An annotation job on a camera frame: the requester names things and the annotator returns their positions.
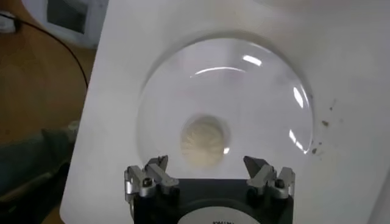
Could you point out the white round plate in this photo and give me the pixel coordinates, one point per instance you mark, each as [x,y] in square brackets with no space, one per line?
[243,106]

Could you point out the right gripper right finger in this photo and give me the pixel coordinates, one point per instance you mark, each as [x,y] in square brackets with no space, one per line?
[265,176]

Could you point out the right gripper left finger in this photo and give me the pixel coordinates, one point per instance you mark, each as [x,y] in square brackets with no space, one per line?
[158,178]

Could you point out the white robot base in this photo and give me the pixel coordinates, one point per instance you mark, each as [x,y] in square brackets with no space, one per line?
[36,18]

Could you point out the white steamed baozi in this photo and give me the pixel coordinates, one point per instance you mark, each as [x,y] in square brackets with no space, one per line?
[202,141]

